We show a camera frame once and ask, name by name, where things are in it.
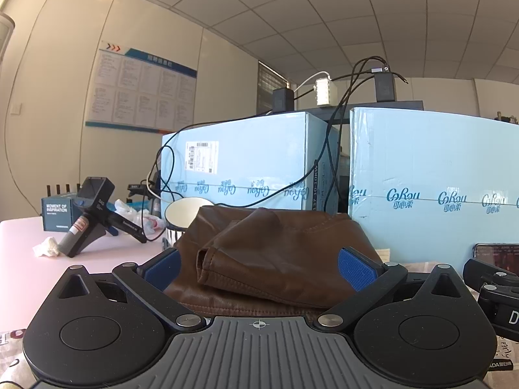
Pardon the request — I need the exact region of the crumpled white tissue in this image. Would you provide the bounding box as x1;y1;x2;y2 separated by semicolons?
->
32;236;62;258

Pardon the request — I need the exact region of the white paper cup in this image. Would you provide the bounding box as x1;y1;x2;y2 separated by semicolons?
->
163;197;214;248

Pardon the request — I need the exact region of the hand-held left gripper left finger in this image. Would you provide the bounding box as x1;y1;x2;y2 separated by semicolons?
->
53;247;207;332

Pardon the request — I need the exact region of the black cable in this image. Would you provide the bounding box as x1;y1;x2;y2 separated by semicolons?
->
314;57;410;215

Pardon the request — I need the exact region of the black hand-held device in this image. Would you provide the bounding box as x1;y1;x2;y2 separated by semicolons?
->
60;177;147;258

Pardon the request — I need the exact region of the window blind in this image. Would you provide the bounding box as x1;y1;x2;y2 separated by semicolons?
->
258;61;289;115

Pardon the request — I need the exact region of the white power adapter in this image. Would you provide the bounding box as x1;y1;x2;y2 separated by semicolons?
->
315;78;334;106

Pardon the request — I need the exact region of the wall notice board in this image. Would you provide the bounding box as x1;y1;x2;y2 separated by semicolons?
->
84;41;198;134

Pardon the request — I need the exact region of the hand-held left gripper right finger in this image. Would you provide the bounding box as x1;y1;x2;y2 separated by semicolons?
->
318;247;467;330

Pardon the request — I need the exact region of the printed table cloth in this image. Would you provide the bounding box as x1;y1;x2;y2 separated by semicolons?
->
0;247;519;389

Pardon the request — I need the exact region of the dark blue small box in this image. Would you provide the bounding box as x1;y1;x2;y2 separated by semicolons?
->
41;194;84;232

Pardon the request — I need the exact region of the light blue carton with label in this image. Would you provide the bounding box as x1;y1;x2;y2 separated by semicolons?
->
160;111;341;213

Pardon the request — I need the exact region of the large light blue carton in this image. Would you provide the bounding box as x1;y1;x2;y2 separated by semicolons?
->
348;106;519;264

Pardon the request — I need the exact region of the black smartphone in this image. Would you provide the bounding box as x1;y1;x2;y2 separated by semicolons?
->
474;243;519;271

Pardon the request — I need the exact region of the small black power adapter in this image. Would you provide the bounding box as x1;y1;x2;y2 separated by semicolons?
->
272;88;295;114

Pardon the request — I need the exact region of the large black power adapter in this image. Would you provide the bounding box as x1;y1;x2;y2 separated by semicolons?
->
374;72;396;102

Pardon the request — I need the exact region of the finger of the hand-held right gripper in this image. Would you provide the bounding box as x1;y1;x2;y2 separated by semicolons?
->
463;257;519;290
478;284;519;306

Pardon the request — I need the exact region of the white plastic bag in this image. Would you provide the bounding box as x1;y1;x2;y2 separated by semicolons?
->
114;199;165;241

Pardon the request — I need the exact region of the brown leather garment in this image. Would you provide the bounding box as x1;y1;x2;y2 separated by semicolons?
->
164;206;382;319

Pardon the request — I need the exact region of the white cable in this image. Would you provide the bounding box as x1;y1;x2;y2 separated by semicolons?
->
293;71;331;93

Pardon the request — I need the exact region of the black router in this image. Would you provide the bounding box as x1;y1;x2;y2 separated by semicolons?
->
44;183;84;197

